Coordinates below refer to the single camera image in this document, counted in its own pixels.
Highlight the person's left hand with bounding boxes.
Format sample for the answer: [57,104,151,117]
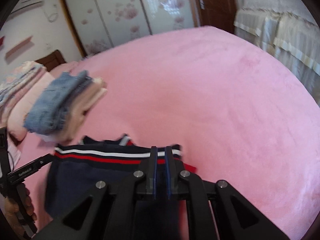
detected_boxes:
[4,182,37,230]

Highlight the white wall cable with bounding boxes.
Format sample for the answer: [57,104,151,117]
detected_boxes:
[44,4,59,23]

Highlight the folded blue jeans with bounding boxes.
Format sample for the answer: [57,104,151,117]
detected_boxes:
[23,70,92,134]

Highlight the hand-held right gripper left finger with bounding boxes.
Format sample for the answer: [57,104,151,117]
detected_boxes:
[37,146,158,240]

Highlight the floral sliding door wardrobe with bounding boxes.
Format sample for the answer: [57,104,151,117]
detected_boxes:
[57,0,196,57]

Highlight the pink wall shelf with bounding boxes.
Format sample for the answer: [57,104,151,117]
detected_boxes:
[5,36,34,59]

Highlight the navy and red varsity jacket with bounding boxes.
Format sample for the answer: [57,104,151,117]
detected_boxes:
[44,134,197,240]

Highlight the brown wooden door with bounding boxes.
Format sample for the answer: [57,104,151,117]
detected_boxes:
[190,0,238,34]

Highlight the pink fleece bed blanket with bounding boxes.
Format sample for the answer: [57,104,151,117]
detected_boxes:
[7,26,320,240]

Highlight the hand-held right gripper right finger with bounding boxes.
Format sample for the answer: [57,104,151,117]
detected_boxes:
[164,146,288,240]

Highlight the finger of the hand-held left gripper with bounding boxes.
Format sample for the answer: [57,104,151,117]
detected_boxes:
[30,153,55,172]

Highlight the dark wooden headboard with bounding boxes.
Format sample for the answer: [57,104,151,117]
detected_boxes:
[35,49,67,72]

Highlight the white air conditioner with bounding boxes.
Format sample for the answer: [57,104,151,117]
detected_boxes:
[10,0,44,15]

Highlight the folded beige clothes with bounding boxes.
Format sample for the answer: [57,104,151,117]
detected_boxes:
[40,77,108,143]

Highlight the stack of folded quilts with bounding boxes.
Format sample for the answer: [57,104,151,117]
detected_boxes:
[0,60,54,141]

